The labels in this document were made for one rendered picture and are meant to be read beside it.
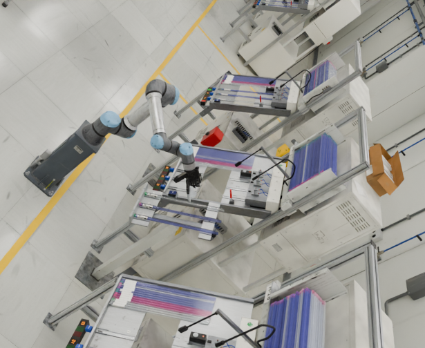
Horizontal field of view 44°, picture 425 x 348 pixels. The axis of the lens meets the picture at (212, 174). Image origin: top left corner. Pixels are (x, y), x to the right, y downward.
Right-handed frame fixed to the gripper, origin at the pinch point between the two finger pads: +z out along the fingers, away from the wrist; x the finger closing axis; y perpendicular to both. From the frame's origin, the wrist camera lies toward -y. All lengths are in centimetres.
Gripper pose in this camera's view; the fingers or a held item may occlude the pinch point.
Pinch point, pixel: (191, 195)
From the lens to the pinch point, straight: 318.9
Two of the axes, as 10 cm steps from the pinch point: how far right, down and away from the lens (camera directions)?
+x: 1.9, -5.5, 8.1
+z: 1.3, 8.3, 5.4
